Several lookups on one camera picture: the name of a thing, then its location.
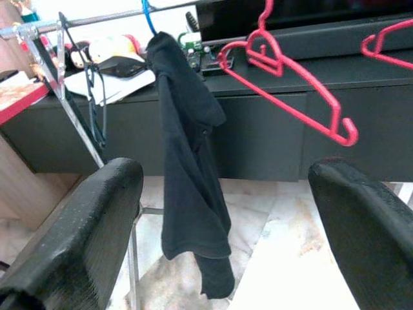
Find black flat television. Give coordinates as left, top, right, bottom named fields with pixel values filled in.
left=195, top=0, right=413, bottom=43

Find plain black shirt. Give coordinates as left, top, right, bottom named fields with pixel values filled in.
left=145, top=31, right=236, bottom=300

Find small black media box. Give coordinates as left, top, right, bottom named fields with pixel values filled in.
left=199, top=53, right=236, bottom=78

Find green circuit board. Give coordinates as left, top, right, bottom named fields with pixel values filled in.
left=176, top=30, right=203, bottom=65

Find black lanyard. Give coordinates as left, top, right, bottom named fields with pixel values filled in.
left=84, top=61, right=109, bottom=149

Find white box with black lid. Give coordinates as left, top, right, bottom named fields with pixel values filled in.
left=0, top=69, right=35, bottom=90

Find black white mouse plush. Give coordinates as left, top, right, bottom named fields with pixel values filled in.
left=64, top=40, right=93, bottom=69

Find white papers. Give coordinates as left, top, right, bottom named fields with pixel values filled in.
left=63, top=66, right=159, bottom=107

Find black flat pouch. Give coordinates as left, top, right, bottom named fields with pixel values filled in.
left=96, top=55, right=146, bottom=79

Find red plastic hanger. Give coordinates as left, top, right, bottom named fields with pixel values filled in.
left=360, top=17, right=413, bottom=70
left=216, top=0, right=359, bottom=148

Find black remote control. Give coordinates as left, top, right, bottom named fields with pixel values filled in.
left=185, top=11, right=200, bottom=33

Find yellow pink round plush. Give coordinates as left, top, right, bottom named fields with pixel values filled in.
left=124, top=33, right=148, bottom=62

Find silver metal clothes rack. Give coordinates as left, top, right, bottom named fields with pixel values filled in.
left=0, top=0, right=207, bottom=310

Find black television cabinet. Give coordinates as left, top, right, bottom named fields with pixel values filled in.
left=0, top=22, right=413, bottom=183

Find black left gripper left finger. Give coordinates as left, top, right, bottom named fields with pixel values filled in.
left=0, top=157, right=145, bottom=310

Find light wooden cabinet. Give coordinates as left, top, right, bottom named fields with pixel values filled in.
left=0, top=130, right=84, bottom=234

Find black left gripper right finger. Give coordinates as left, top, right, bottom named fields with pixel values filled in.
left=308, top=158, right=413, bottom=310

